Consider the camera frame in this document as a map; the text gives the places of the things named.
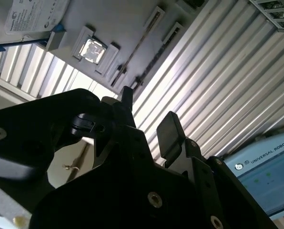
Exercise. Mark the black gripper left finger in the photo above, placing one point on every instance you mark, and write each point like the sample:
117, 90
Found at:
25, 143

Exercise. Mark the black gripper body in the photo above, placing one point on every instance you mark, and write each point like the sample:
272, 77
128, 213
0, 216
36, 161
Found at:
96, 202

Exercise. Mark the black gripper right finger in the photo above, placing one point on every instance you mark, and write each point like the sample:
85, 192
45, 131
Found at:
170, 136

